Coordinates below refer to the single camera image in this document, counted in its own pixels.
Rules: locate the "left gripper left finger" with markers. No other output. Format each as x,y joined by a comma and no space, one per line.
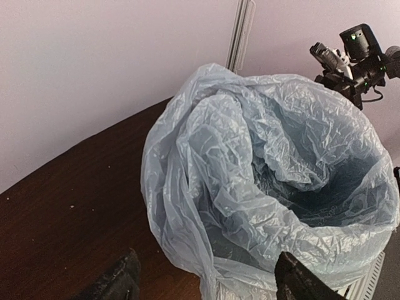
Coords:
120,281

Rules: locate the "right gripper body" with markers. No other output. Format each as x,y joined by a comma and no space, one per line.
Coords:
349,88

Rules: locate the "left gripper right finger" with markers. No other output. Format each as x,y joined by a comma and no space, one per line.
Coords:
295,281

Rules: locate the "translucent blue plastic trash bag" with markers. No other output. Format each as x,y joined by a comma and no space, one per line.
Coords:
238,170

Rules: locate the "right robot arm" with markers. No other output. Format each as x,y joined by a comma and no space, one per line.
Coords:
360,68

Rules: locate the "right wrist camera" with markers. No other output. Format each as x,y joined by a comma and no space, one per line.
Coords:
330,59

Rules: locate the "right aluminium frame post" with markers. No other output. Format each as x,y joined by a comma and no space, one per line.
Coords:
240,35

